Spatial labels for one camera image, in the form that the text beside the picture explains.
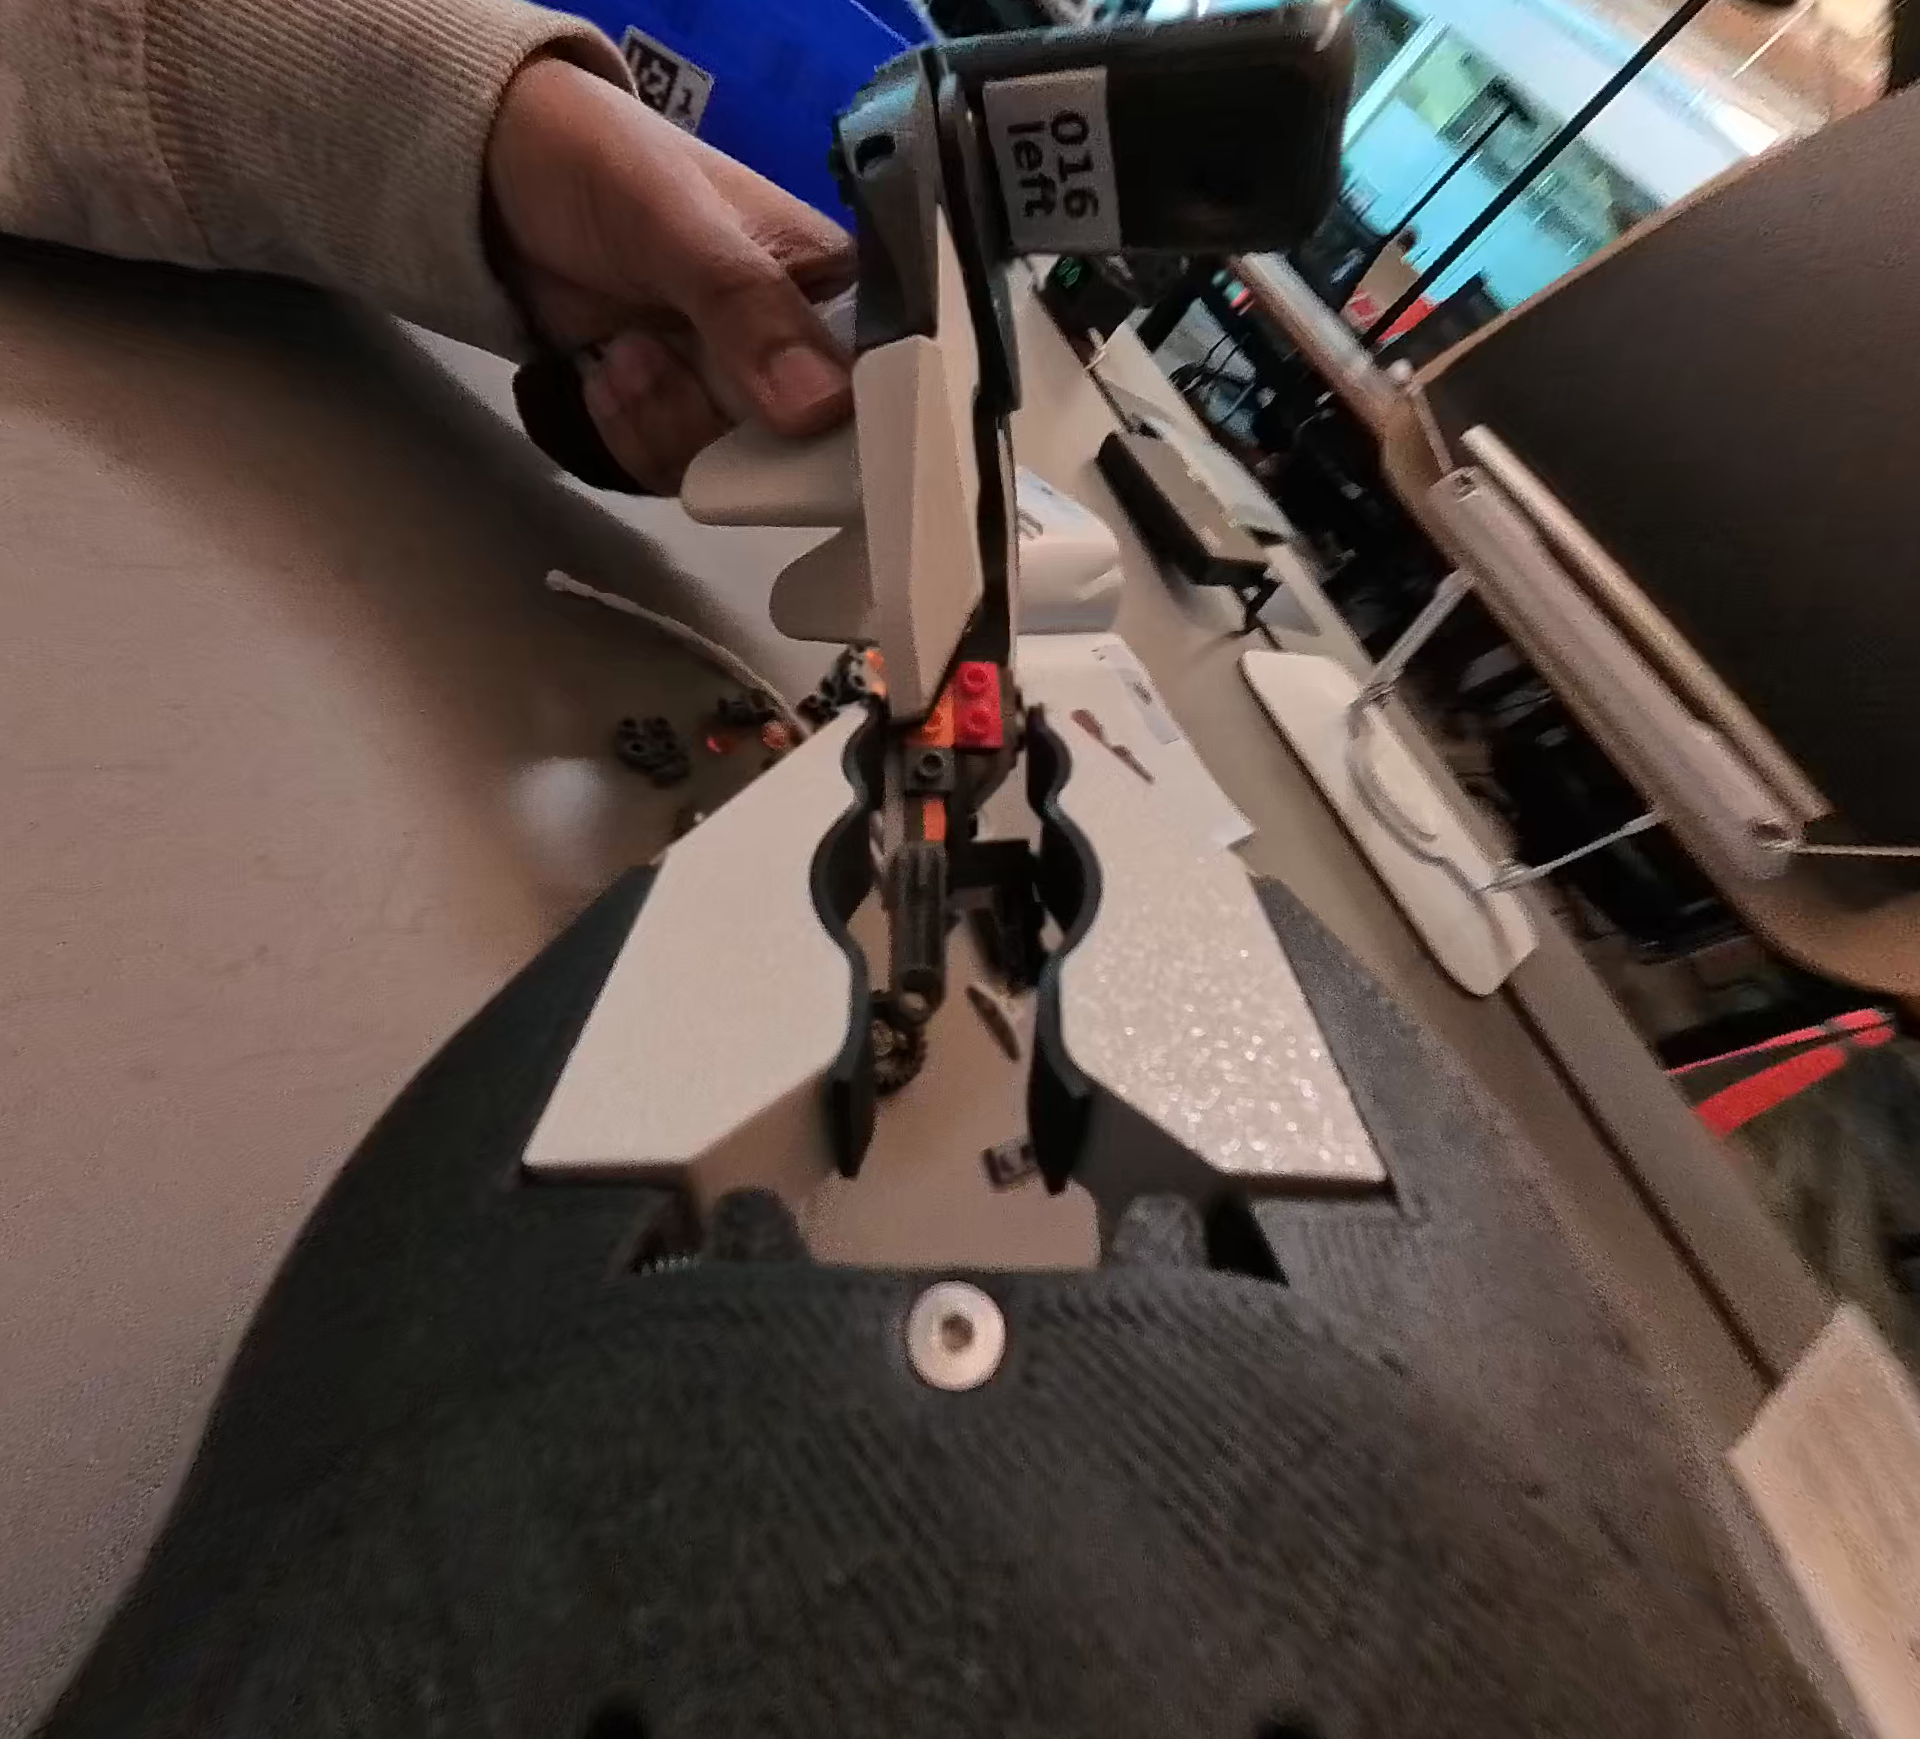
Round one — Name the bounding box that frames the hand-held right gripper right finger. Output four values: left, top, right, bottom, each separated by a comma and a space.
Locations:
1019, 708, 1393, 1268

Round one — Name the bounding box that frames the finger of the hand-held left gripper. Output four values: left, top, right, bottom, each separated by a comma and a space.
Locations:
971, 263, 1035, 739
851, 326, 993, 725

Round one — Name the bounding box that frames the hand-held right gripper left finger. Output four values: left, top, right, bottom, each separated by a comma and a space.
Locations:
521, 704, 894, 1264

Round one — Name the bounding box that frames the partly built lego model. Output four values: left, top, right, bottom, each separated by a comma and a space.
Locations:
862, 655, 1051, 1095

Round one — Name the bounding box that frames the person's left forearm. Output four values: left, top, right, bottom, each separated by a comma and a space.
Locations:
0, 0, 632, 353

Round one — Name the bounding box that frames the lego instruction leaflet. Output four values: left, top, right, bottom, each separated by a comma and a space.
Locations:
1034, 636, 1256, 871

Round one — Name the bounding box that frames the person's left hand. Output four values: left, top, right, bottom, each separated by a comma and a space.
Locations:
483, 59, 864, 497

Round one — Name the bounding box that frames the white box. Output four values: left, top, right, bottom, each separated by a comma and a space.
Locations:
1007, 479, 1126, 644

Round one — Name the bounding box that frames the black flat device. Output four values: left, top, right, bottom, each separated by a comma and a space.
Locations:
1091, 426, 1295, 638

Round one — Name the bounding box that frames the white flat base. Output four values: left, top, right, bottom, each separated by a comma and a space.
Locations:
1239, 647, 1540, 999

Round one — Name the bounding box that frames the silver metal bar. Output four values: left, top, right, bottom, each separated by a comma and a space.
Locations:
1424, 426, 1835, 878

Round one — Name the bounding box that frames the dark board with tan edge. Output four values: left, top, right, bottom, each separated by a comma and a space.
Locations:
1387, 89, 1920, 1006

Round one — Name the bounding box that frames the pale foam block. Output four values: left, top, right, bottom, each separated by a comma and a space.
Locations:
1726, 1305, 1920, 1739

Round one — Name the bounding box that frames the white cord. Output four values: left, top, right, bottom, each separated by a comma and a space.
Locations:
543, 569, 789, 722

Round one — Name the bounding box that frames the metal wire bracket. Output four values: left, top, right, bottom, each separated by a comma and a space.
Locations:
1339, 569, 1667, 893

